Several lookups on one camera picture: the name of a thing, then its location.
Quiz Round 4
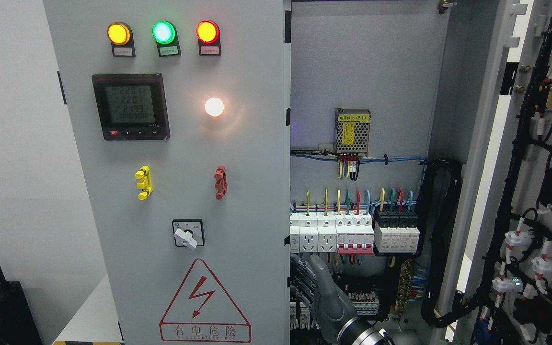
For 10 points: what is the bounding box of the white lower relay row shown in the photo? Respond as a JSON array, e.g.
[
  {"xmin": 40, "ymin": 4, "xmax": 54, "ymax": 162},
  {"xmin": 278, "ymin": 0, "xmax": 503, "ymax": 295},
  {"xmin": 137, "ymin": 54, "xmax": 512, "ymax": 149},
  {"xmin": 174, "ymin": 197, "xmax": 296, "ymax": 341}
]
[{"xmin": 289, "ymin": 282, "xmax": 379, "ymax": 331}]

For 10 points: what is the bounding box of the green indicator light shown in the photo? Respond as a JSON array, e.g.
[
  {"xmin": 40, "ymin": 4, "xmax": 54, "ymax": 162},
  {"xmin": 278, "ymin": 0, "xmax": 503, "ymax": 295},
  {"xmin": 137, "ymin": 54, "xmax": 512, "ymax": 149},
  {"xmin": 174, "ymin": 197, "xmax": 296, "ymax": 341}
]
[{"xmin": 152, "ymin": 21, "xmax": 181, "ymax": 57}]

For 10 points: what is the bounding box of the black digital power meter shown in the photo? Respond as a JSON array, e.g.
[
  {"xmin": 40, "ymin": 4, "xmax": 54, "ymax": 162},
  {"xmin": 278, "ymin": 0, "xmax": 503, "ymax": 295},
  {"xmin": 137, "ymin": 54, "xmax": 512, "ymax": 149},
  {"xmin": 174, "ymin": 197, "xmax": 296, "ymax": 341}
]
[{"xmin": 92, "ymin": 73, "xmax": 170, "ymax": 140}]

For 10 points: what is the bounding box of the red terminal post block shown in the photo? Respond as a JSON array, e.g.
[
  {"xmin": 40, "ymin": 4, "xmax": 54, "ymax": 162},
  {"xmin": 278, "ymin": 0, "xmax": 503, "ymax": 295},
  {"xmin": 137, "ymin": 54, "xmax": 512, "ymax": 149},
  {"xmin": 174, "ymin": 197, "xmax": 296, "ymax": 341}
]
[{"xmin": 213, "ymin": 165, "xmax": 228, "ymax": 199}]

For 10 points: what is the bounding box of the black box at left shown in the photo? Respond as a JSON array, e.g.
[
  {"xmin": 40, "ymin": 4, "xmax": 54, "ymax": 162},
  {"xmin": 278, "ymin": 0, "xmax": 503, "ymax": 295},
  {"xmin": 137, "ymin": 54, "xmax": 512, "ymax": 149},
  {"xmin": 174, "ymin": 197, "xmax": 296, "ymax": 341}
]
[{"xmin": 0, "ymin": 266, "xmax": 42, "ymax": 345}]

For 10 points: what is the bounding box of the black right cable loom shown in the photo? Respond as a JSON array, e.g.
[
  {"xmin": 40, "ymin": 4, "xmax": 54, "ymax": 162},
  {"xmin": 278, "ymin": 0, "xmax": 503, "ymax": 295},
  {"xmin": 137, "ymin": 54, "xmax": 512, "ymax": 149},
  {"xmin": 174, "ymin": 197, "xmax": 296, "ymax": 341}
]
[{"xmin": 420, "ymin": 159, "xmax": 463, "ymax": 329}]

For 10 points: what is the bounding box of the metal mesh power supply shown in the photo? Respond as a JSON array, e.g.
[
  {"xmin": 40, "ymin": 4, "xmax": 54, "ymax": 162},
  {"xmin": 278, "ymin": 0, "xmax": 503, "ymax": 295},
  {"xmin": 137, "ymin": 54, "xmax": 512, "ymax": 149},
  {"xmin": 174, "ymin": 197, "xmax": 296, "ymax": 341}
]
[{"xmin": 333, "ymin": 108, "xmax": 372, "ymax": 154}]

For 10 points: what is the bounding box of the white glowing indicator lamp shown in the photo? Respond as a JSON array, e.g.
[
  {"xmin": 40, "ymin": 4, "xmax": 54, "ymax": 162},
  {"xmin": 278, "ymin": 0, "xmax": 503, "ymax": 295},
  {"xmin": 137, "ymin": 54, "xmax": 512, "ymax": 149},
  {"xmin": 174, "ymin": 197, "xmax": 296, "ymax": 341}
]
[{"xmin": 204, "ymin": 97, "xmax": 224, "ymax": 117}]

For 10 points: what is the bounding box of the black surge protector module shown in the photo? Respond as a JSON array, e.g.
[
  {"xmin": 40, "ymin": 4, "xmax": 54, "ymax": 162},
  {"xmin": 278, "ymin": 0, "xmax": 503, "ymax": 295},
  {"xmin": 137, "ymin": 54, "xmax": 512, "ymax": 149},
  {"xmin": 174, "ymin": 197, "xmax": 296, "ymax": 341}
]
[{"xmin": 374, "ymin": 209, "xmax": 421, "ymax": 257}]

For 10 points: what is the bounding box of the yellow terminal post block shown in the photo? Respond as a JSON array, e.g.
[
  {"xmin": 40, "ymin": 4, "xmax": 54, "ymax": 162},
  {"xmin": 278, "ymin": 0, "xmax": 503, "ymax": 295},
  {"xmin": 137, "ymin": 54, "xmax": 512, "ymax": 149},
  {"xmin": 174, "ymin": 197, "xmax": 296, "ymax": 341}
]
[{"xmin": 135, "ymin": 165, "xmax": 153, "ymax": 200}]

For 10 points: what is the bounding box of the white rotary selector switch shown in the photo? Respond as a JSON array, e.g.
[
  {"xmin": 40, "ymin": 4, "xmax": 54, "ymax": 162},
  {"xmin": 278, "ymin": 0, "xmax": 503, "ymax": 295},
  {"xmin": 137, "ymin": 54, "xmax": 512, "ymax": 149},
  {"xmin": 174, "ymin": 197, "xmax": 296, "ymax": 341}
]
[{"xmin": 172, "ymin": 218, "xmax": 205, "ymax": 250}]

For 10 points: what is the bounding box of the white socket breaker row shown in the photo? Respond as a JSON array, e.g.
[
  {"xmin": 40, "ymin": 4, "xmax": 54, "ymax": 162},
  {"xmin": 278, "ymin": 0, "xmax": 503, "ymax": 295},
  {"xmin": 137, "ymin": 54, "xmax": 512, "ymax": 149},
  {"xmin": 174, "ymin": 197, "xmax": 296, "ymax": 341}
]
[{"xmin": 289, "ymin": 210, "xmax": 374, "ymax": 255}]

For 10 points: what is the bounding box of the red indicator light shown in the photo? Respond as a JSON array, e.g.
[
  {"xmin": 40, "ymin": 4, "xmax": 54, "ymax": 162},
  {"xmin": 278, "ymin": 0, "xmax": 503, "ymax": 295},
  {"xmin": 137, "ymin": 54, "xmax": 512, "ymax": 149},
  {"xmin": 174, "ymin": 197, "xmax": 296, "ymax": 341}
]
[{"xmin": 196, "ymin": 20, "xmax": 221, "ymax": 56}]

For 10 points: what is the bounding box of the red electrical hazard warning sticker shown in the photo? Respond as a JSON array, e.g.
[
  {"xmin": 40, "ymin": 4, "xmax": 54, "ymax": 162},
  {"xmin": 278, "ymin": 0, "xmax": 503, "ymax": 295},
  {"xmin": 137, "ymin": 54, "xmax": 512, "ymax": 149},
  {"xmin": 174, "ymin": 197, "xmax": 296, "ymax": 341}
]
[{"xmin": 160, "ymin": 258, "xmax": 252, "ymax": 343}]

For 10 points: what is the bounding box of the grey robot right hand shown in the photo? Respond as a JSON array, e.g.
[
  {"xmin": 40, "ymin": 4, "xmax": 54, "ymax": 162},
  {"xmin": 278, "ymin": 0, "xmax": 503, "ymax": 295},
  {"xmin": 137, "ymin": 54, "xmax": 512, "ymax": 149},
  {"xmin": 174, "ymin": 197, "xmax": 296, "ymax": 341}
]
[{"xmin": 290, "ymin": 253, "xmax": 357, "ymax": 344}]

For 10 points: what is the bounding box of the yellow indicator light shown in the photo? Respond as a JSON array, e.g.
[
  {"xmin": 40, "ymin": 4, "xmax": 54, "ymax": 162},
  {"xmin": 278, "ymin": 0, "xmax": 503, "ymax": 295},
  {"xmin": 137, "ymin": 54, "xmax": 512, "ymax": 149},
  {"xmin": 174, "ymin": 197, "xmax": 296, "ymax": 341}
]
[{"xmin": 107, "ymin": 22, "xmax": 135, "ymax": 58}]

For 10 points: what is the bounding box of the grey cabinet door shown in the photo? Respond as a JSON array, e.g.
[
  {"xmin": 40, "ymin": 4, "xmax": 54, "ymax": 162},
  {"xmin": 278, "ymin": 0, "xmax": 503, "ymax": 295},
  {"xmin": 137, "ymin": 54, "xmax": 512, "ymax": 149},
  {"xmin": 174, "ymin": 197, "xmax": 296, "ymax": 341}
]
[
  {"xmin": 421, "ymin": 0, "xmax": 552, "ymax": 345},
  {"xmin": 44, "ymin": 0, "xmax": 290, "ymax": 345}
]

